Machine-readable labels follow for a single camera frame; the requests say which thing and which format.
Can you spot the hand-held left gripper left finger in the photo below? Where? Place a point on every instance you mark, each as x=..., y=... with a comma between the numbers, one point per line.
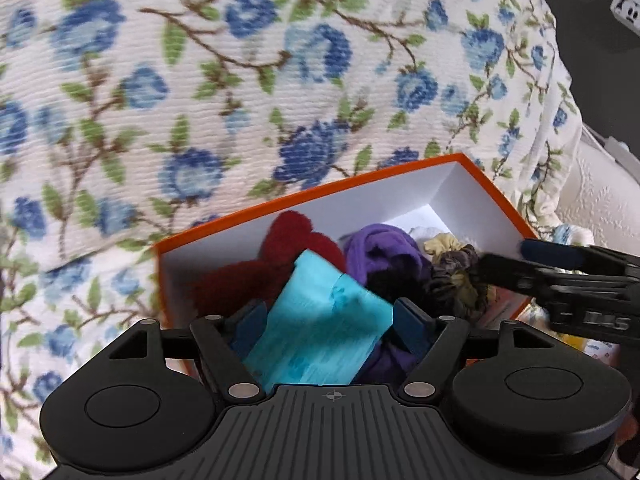
x=249, y=326

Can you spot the teal cloth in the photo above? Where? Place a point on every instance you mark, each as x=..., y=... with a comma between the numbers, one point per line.
x=320, y=330

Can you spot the white textured bedspread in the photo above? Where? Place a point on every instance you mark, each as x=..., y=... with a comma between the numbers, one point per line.
x=600, y=200

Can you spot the yellow packet with blue label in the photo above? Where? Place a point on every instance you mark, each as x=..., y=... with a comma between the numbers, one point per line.
x=587, y=344

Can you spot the red fuzzy sock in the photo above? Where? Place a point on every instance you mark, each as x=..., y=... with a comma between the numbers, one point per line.
x=270, y=265

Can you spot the purple fuzzy sock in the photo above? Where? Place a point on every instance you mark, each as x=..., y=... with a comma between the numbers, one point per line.
x=390, y=260

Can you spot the orange cardboard box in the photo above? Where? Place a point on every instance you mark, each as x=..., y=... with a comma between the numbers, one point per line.
x=320, y=210

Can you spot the white cloth item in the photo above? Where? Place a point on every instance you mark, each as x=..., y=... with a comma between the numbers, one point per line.
x=422, y=230

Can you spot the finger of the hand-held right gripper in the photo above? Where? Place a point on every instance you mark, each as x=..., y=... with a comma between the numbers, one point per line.
x=510, y=271
x=550, y=254

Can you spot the blue floral blanket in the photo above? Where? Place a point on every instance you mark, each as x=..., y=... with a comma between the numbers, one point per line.
x=250, y=85

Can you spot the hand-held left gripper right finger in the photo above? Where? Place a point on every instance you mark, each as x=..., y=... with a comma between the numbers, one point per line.
x=412, y=327

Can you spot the pale yellow scrunchie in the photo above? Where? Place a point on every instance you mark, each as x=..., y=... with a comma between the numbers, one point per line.
x=442, y=246

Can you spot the dark patterned scrunchie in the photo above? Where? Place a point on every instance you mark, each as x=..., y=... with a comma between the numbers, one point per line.
x=457, y=280

